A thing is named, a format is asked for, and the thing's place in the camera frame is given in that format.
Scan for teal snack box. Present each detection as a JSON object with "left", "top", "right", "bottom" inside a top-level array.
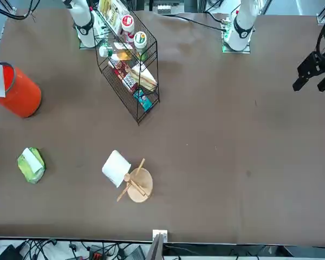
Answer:
[{"left": 132, "top": 89, "right": 153, "bottom": 112}]

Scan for green tissue pack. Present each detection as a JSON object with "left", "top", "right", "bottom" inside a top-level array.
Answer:
[{"left": 17, "top": 147, "right": 47, "bottom": 185}]

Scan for red biscuit box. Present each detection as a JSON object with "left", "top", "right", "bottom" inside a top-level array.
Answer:
[{"left": 107, "top": 59, "right": 133, "bottom": 81}]

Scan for orange drink bottle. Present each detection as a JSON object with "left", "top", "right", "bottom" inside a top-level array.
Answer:
[{"left": 98, "top": 44, "right": 133, "bottom": 62}]

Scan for large yellow snack packet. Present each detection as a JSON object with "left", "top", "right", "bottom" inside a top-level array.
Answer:
[{"left": 98, "top": 0, "right": 131, "bottom": 35}]

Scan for white jar green lid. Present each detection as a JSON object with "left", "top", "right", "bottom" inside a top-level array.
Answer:
[{"left": 133, "top": 31, "right": 148, "bottom": 62}]

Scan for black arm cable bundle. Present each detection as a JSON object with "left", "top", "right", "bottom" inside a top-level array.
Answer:
[{"left": 0, "top": 0, "right": 41, "bottom": 21}]

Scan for orange round bin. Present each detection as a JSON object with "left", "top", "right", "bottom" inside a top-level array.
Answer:
[{"left": 0, "top": 61, "right": 43, "bottom": 119}]

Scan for white jar red lid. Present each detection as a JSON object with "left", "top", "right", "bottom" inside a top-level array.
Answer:
[{"left": 120, "top": 14, "right": 135, "bottom": 43}]

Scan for white power strip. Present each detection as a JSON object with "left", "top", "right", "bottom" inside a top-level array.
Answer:
[{"left": 156, "top": 3, "right": 172, "bottom": 15}]

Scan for grey power adapter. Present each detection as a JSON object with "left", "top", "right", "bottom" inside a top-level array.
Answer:
[{"left": 126, "top": 245, "right": 146, "bottom": 260}]

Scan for red black power device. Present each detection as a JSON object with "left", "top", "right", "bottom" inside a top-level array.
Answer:
[{"left": 88, "top": 244, "right": 109, "bottom": 260}]

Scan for wrapped sandwich packet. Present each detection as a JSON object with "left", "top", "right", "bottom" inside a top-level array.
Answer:
[{"left": 130, "top": 63, "right": 158, "bottom": 92}]

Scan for white mug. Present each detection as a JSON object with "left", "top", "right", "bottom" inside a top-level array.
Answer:
[{"left": 101, "top": 149, "right": 132, "bottom": 189}]

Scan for wooden mug tree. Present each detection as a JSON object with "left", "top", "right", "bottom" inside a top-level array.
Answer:
[{"left": 116, "top": 158, "right": 154, "bottom": 204}]

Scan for black wire shelf rack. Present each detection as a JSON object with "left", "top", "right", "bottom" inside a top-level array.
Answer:
[{"left": 93, "top": 8, "right": 161, "bottom": 126}]

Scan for white red snack box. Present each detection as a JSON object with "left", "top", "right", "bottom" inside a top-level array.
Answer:
[{"left": 121, "top": 73, "right": 139, "bottom": 93}]

